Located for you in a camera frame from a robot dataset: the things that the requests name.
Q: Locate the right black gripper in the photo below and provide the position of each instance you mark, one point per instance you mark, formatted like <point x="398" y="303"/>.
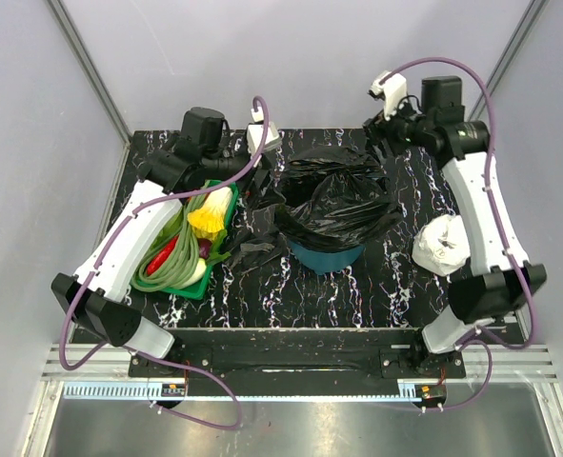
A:
<point x="378" y="129"/>

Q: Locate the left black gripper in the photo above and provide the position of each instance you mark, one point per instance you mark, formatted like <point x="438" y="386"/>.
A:
<point x="262" y="165"/>

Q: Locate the black trash bag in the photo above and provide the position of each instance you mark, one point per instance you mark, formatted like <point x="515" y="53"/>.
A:
<point x="328" y="199"/>
<point x="250" y="251"/>

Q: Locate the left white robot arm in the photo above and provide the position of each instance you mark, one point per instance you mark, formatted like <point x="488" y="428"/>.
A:
<point x="111" y="266"/>

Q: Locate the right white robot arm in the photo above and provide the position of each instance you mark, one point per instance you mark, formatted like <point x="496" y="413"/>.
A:
<point x="503" y="277"/>

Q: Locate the teal trash bin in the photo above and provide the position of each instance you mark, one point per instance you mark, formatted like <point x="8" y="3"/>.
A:
<point x="325" y="262"/>

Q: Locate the yellow white napa cabbage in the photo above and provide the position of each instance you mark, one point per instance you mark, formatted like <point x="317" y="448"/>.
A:
<point x="209" y="220"/>

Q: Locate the purple onion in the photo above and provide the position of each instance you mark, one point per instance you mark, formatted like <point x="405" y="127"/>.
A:
<point x="204" y="248"/>

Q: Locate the red chili pepper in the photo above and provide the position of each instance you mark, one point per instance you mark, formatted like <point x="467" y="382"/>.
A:
<point x="162" y="256"/>

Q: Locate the white round vegetable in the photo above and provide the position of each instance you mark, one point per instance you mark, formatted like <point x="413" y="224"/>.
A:
<point x="197" y="275"/>

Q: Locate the green vegetable basket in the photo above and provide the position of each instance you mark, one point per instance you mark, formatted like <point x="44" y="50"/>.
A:
<point x="217" y="255"/>

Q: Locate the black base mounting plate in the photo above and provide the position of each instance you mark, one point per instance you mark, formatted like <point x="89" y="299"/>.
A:
<point x="381" y="352"/>

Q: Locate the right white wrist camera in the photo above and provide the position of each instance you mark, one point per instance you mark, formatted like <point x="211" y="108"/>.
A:
<point x="391" y="88"/>

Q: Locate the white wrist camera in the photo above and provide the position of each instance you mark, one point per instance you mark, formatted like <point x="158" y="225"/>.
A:
<point x="255" y="133"/>
<point x="391" y="88"/>

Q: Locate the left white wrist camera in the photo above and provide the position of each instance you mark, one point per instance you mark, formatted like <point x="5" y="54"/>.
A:
<point x="255" y="133"/>

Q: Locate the aluminium frame rail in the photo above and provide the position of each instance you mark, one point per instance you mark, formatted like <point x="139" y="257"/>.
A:
<point x="509" y="362"/>

